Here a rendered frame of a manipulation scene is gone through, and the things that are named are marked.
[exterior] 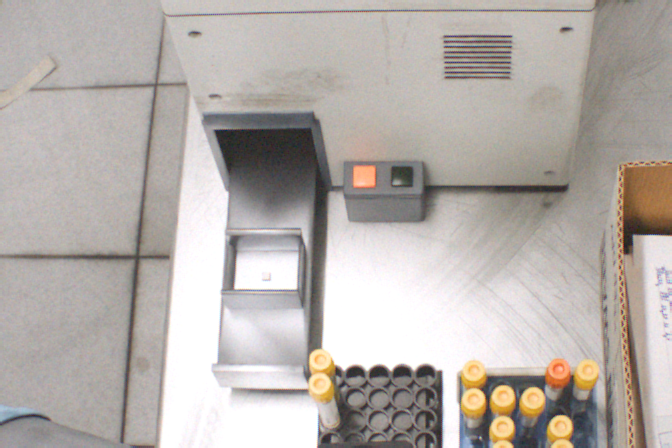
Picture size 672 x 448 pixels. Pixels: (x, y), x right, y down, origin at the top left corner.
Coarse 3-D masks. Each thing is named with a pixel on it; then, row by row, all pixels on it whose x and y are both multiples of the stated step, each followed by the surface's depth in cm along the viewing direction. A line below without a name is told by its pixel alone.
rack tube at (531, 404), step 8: (528, 392) 86; (536, 392) 86; (520, 400) 87; (528, 400) 86; (536, 400) 86; (520, 408) 87; (528, 408) 86; (536, 408) 86; (520, 416) 90; (528, 416) 87; (536, 416) 88; (528, 424) 90
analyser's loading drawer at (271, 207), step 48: (240, 144) 104; (288, 144) 104; (240, 192) 103; (288, 192) 102; (240, 240) 99; (288, 240) 98; (240, 288) 99; (288, 288) 99; (240, 336) 98; (288, 336) 97; (240, 384) 97; (288, 384) 97
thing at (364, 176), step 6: (354, 168) 101; (360, 168) 101; (366, 168) 101; (372, 168) 101; (354, 174) 101; (360, 174) 101; (366, 174) 101; (372, 174) 101; (354, 180) 101; (360, 180) 101; (366, 180) 101; (372, 180) 100; (354, 186) 101; (360, 186) 101; (366, 186) 101; (372, 186) 100
